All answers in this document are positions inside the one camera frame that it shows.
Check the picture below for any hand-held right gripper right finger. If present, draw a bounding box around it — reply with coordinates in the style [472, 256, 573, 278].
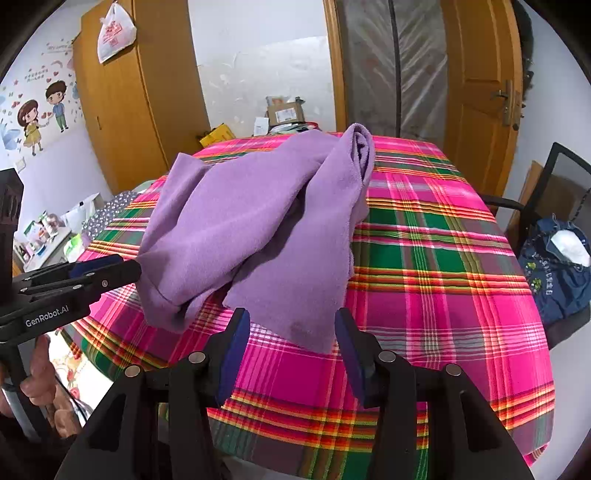
[335, 307, 536, 480]

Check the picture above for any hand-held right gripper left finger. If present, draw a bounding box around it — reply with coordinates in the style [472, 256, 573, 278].
[55, 307, 252, 480]

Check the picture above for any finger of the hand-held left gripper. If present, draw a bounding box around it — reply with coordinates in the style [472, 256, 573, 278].
[14, 255, 125, 289]
[21, 261, 142, 303]

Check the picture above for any purple fleece garment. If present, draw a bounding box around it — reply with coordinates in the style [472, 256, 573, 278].
[137, 122, 376, 355]

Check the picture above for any person's left forearm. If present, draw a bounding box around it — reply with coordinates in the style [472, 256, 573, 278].
[0, 413, 81, 480]

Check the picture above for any person's left hand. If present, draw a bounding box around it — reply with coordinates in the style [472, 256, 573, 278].
[19, 335, 88, 438]

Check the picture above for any green tissue pack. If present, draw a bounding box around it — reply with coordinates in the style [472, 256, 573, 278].
[65, 233, 88, 259]

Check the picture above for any floral white sheet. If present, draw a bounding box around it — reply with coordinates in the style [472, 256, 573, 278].
[48, 323, 116, 416]

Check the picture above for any white paper bag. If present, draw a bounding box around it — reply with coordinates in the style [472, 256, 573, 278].
[62, 194, 102, 232]

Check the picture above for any white nightstand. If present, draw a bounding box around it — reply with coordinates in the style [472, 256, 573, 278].
[14, 222, 75, 273]

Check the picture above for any grey dotted cloth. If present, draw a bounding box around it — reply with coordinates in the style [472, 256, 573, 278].
[83, 189, 139, 245]

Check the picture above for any group of bottles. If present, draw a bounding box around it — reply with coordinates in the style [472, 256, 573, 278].
[23, 210, 65, 241]

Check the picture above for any pink green plaid blanket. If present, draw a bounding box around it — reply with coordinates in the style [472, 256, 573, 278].
[62, 134, 557, 476]

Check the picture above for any wooden wardrobe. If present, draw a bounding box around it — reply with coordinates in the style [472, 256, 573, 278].
[73, 0, 211, 197]

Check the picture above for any yellow box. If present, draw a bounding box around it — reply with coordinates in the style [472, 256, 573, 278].
[199, 124, 236, 148]

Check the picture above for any blue denim bag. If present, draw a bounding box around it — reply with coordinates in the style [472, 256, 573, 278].
[517, 217, 591, 326]

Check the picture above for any black chair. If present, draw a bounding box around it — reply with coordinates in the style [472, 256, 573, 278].
[480, 142, 591, 352]

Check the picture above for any white plastic bag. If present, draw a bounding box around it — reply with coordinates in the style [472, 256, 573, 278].
[96, 1, 138, 64]

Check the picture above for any cardboard box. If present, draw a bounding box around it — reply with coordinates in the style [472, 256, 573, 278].
[265, 96, 305, 126]

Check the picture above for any white crumpled cloth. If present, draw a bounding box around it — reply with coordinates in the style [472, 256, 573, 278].
[549, 229, 591, 267]

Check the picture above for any cardboard sheet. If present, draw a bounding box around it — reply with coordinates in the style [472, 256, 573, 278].
[505, 161, 591, 241]

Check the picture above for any wooden door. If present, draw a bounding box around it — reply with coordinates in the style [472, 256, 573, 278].
[438, 0, 525, 199]

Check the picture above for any translucent plastic door curtain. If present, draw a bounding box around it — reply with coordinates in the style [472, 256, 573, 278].
[335, 0, 448, 139]

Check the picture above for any cartoon couple wall sticker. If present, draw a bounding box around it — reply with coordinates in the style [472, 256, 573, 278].
[0, 39, 84, 158]

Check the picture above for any wooden door frame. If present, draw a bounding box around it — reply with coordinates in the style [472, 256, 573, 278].
[323, 0, 348, 136]

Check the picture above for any metal door handle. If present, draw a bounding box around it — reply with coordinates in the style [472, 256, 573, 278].
[490, 80, 515, 127]

